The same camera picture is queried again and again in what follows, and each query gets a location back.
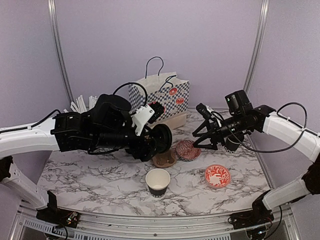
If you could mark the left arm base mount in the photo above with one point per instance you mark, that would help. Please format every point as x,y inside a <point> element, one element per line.
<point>55,215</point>

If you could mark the aluminium frame post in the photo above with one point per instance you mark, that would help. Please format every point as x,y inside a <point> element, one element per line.
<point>58,48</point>
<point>257,46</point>

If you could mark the left aluminium frame post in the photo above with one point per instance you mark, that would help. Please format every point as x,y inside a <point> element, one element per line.
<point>58,48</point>

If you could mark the right aluminium frame post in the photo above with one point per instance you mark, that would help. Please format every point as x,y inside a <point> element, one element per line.
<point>257,46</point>

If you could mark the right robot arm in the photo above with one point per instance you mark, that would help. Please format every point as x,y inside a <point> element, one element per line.
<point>246,119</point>

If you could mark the checkered paper takeout bag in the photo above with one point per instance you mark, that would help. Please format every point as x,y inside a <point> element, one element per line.
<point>167,89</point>

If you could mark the cardboard cup carrier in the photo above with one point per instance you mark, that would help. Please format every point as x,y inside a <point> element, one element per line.
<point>164,160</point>

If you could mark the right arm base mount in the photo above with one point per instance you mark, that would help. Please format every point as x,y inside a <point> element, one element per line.
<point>258,215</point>

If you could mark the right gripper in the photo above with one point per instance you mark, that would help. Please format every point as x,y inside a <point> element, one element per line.
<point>215,134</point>

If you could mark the black paper coffee cup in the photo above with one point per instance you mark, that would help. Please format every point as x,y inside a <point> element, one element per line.
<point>232,143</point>

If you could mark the red floral bowl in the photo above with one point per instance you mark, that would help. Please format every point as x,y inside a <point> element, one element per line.
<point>217,176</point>

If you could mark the aluminium front rail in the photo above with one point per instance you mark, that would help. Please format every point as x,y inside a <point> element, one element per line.
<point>102,226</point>

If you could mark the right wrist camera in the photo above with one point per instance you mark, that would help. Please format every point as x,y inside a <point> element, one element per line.
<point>207,115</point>

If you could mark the red patterned bowl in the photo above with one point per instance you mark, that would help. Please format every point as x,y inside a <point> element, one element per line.
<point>186,151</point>

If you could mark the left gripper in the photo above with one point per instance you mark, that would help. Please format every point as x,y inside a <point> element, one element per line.
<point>138,151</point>

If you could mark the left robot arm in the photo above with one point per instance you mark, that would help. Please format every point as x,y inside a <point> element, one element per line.
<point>109,126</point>

